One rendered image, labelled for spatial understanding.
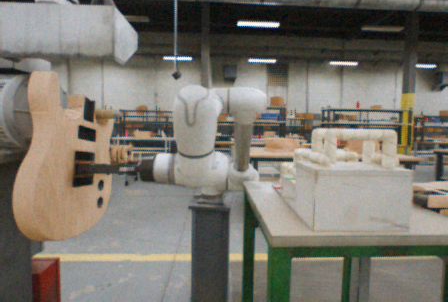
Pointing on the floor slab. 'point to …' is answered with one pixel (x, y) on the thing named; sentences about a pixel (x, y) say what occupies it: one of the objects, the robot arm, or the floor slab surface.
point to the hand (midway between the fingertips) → (85, 168)
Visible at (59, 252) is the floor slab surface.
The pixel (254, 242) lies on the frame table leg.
